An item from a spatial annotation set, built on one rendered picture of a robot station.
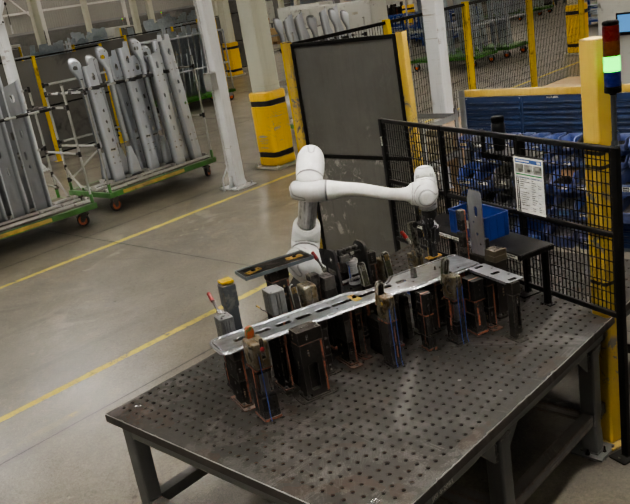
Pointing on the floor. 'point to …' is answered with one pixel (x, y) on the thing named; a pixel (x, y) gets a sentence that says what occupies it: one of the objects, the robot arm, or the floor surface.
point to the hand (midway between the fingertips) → (432, 248)
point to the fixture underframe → (593, 447)
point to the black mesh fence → (537, 225)
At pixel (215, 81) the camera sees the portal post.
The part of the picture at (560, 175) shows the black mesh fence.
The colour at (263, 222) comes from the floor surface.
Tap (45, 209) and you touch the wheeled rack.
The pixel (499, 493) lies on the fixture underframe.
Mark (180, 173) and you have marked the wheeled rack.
